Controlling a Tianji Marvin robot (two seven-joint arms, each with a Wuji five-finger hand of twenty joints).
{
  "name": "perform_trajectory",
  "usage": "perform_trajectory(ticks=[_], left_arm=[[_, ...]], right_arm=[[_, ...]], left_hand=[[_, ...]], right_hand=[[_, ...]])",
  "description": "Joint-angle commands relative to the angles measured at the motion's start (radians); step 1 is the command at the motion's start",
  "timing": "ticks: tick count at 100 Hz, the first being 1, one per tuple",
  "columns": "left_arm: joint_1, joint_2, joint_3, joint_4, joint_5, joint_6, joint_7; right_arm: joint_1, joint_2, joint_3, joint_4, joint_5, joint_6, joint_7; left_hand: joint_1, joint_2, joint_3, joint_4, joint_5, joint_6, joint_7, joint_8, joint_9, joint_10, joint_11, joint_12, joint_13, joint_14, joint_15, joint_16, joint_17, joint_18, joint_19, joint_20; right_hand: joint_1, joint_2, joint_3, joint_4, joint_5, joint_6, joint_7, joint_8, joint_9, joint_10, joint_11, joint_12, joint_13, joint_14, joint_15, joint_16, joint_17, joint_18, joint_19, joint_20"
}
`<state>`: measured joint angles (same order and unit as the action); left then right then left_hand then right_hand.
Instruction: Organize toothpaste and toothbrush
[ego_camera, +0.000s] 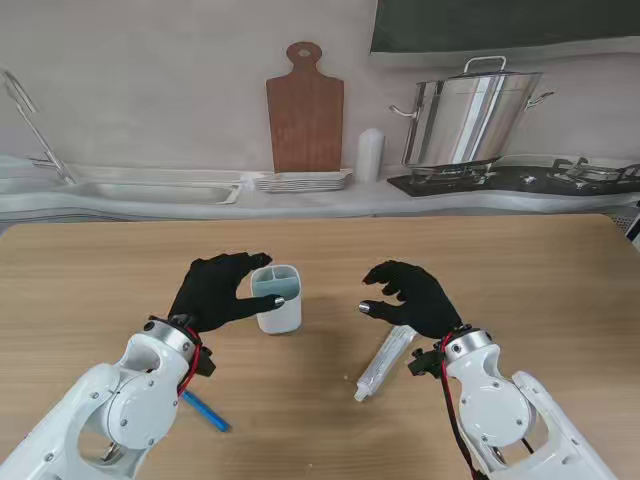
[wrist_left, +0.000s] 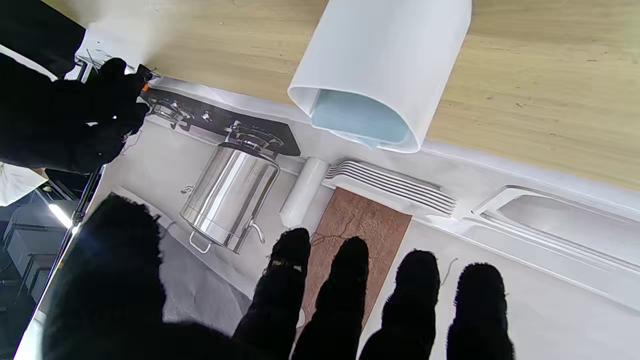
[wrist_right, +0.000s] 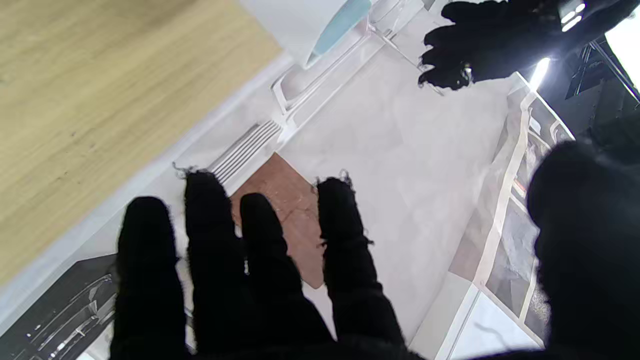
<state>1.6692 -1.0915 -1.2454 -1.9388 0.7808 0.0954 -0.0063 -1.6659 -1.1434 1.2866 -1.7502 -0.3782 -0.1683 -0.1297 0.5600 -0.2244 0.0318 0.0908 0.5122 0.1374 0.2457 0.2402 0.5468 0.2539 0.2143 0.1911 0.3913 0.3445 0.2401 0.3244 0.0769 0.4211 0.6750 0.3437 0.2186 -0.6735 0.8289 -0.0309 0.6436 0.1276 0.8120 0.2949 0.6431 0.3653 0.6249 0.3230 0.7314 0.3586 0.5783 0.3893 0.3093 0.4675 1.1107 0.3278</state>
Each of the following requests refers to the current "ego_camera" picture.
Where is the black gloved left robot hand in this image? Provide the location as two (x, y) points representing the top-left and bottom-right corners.
(167, 252), (287, 335)

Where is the black gas stove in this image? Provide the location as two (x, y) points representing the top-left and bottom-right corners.
(387, 157), (640, 198)

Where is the dark range hood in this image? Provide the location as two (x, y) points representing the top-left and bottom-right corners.
(368, 0), (640, 55)

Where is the stack of white plates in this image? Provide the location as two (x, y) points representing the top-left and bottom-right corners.
(253, 168), (354, 193)

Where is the white cylindrical bottle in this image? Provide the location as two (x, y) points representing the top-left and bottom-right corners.
(355, 127), (386, 183)

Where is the steel kitchen faucet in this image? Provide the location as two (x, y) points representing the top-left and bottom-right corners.
(0, 68), (76, 185)

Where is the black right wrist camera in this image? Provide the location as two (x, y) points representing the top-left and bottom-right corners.
(408, 349), (444, 379)

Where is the red black right arm cable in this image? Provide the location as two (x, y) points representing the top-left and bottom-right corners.
(437, 337), (481, 480)

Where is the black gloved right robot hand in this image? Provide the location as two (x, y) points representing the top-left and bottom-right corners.
(358, 259), (464, 340)

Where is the white toothbrush holder cup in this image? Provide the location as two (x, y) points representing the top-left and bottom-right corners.
(249, 265), (303, 335)

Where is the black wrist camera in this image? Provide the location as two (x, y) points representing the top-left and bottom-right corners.
(408, 349), (444, 379)
(192, 349), (217, 379)

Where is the perforated metal panel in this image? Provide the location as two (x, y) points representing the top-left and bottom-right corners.
(612, 202), (640, 241)

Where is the red black arm cable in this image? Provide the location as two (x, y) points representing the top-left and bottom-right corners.
(437, 337), (481, 480)
(177, 342), (202, 399)

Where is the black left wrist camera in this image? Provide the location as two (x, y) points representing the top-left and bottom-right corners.
(192, 349), (217, 379)

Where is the red black left arm cable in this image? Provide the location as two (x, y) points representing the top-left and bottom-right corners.
(177, 342), (202, 399)

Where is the white toothpaste tube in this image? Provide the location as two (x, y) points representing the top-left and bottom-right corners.
(353, 324), (419, 403)

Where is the steel kitchen sink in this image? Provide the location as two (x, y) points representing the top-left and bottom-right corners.
(64, 180), (242, 206)

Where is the large steel stock pot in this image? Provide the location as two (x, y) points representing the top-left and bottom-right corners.
(389, 55), (555, 169)

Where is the brown wooden cutting board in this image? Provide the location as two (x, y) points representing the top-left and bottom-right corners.
(265, 41), (346, 175)

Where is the blue toothbrush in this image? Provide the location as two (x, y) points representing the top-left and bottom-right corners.
(182, 390), (232, 433)

